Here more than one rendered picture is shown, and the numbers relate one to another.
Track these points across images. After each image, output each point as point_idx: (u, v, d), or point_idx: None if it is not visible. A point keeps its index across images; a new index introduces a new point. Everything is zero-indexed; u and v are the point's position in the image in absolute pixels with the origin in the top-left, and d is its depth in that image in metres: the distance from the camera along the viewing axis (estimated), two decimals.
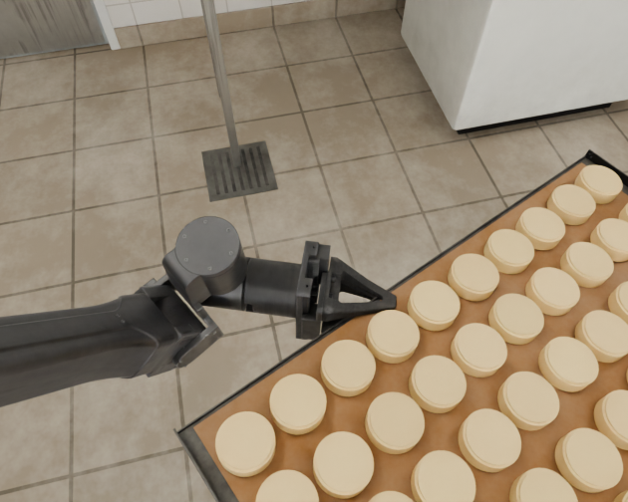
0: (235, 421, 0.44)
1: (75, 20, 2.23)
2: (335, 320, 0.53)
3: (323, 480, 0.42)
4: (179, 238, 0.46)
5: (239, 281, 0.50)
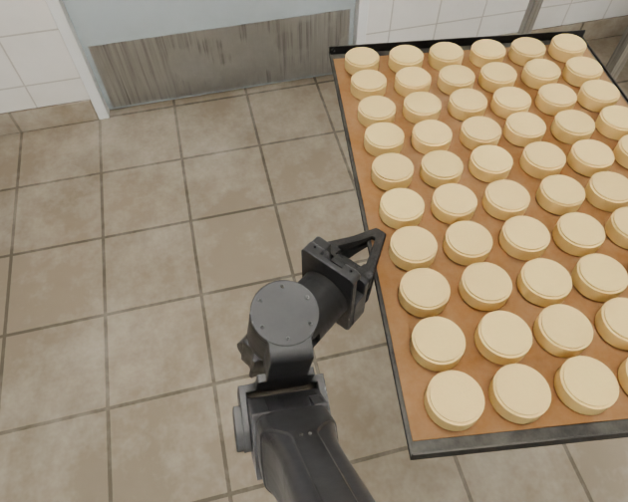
0: (436, 395, 0.45)
1: (327, 49, 2.12)
2: None
3: (514, 355, 0.48)
4: (261, 332, 0.41)
5: None
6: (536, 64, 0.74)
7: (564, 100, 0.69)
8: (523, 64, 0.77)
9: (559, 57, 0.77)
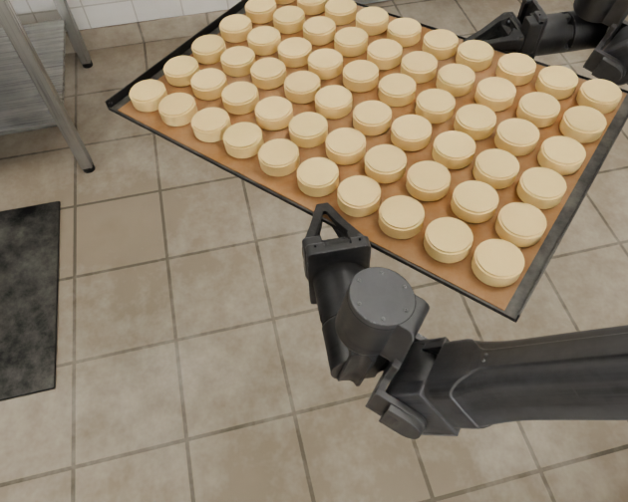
0: (490, 268, 0.52)
1: None
2: None
3: (495, 204, 0.57)
4: (387, 323, 0.42)
5: None
6: (281, 13, 0.81)
7: (328, 26, 0.78)
8: (268, 20, 0.83)
9: (285, 0, 0.85)
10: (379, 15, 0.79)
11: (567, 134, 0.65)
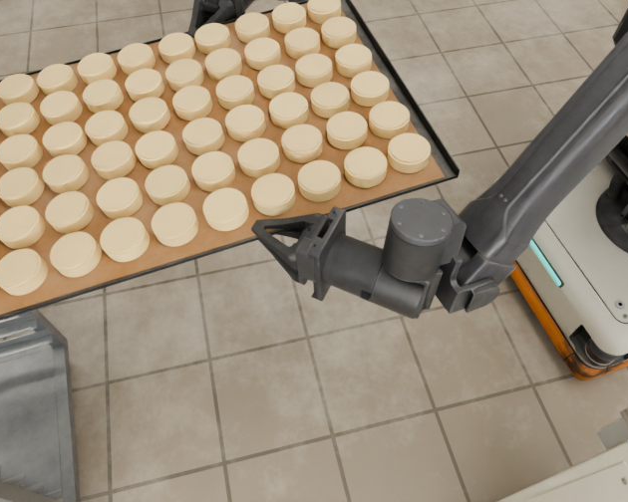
0: (414, 157, 0.61)
1: None
2: None
3: (363, 120, 0.64)
4: (448, 230, 0.47)
5: None
6: (6, 119, 0.68)
7: (68, 98, 0.70)
8: None
9: None
10: (100, 59, 0.74)
11: (338, 46, 0.74)
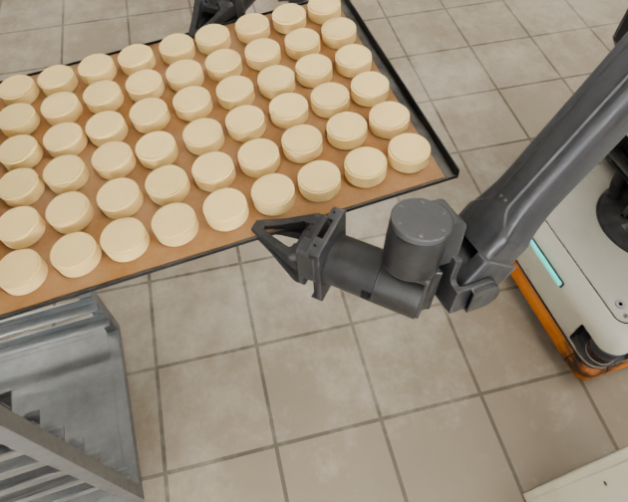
0: (414, 157, 0.61)
1: None
2: None
3: (363, 120, 0.64)
4: (448, 230, 0.47)
5: None
6: (7, 120, 0.69)
7: (69, 99, 0.70)
8: None
9: None
10: (101, 60, 0.74)
11: (338, 47, 0.74)
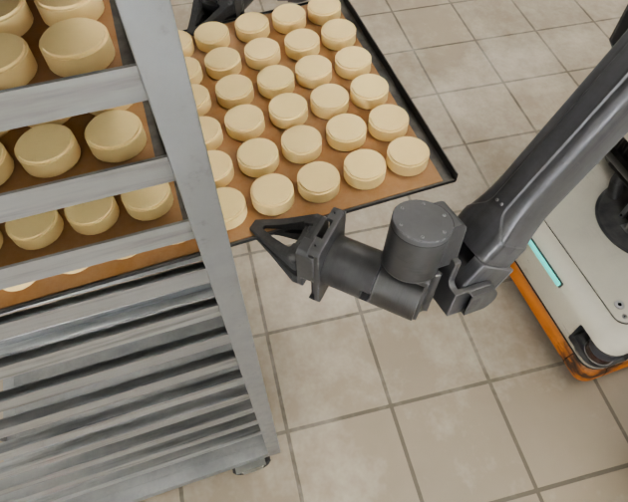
0: (413, 160, 0.61)
1: None
2: None
3: (363, 122, 0.65)
4: (449, 232, 0.47)
5: None
6: None
7: None
8: None
9: None
10: None
11: (338, 48, 0.74)
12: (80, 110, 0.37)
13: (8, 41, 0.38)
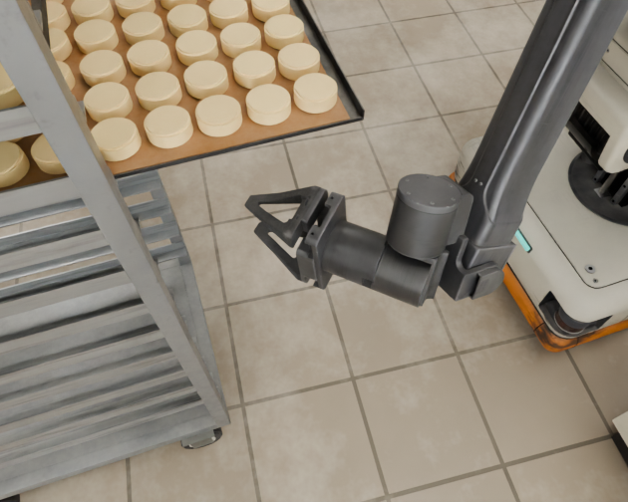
0: (319, 96, 0.58)
1: None
2: None
3: (271, 59, 0.62)
4: (458, 199, 0.46)
5: None
6: None
7: None
8: None
9: None
10: None
11: None
12: None
13: None
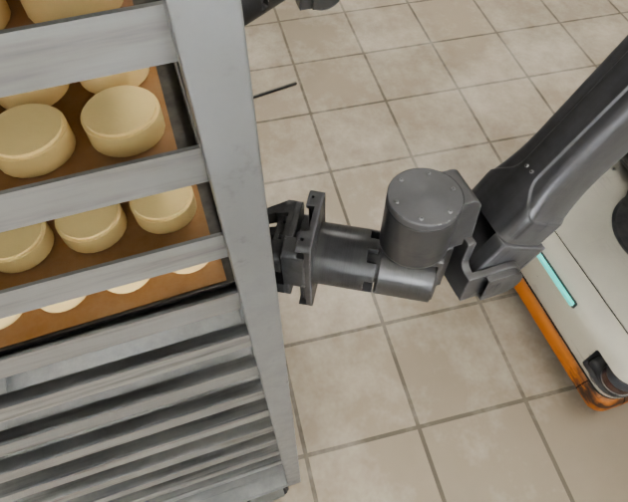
0: None
1: None
2: None
3: None
4: (456, 211, 0.38)
5: None
6: None
7: None
8: None
9: None
10: None
11: None
12: (73, 76, 0.24)
13: None
